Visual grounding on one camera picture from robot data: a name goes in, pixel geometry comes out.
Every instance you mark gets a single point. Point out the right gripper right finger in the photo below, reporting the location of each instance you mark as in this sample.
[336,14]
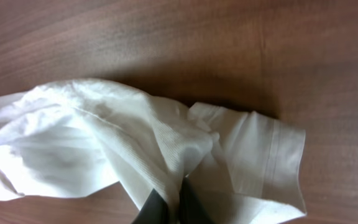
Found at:
[191,210]

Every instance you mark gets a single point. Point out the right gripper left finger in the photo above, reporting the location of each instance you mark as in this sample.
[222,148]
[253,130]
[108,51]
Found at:
[154,211]

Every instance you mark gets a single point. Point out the white polo shirt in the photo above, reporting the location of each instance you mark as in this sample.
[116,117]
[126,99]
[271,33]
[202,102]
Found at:
[70,139]

